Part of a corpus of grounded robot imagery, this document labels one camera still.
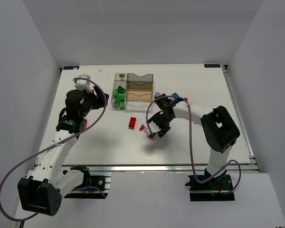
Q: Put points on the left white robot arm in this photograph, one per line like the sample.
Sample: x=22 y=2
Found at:
x=42 y=192

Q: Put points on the green 2x4 lego brick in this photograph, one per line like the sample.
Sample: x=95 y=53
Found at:
x=120 y=98

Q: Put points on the red 2x4 lego brick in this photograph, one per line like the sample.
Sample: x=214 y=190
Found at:
x=132 y=123

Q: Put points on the red lego brick left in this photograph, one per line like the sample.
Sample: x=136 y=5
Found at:
x=85 y=126

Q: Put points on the green lego brick carried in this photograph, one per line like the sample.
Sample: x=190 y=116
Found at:
x=121 y=89

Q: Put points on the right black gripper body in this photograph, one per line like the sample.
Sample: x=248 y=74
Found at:
x=160 y=122

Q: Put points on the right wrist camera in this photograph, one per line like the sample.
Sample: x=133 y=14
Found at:
x=151 y=128

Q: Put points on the green 2x2 sloped lego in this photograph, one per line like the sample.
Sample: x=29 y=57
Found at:
x=116 y=103

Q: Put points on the small red sloped lego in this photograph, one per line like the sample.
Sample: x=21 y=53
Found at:
x=142 y=127

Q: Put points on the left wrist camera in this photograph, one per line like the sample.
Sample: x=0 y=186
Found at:
x=83 y=83

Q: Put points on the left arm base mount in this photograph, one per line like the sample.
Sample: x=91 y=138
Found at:
x=93 y=186

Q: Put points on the teal 2x4 lego brick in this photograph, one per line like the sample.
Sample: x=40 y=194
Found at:
x=175 y=95

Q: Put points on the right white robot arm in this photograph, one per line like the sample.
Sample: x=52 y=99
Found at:
x=220 y=130

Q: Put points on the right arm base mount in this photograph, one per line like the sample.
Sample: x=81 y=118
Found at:
x=210 y=191

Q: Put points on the amber tinted container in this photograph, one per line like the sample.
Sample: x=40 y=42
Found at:
x=139 y=92

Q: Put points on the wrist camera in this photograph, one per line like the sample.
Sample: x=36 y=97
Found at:
x=151 y=128
x=83 y=83

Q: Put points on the grey smoked container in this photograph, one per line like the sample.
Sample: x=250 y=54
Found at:
x=140 y=80

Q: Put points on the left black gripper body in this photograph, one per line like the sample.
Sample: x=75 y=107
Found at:
x=96 y=99

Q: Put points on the lilac 2x2 lego brick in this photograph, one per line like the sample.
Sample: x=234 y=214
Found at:
x=157 y=94

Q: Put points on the green curved lego brick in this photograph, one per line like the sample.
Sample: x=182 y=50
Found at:
x=116 y=93

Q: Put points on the tall clear narrow container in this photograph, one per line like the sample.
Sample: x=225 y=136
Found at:
x=119 y=79

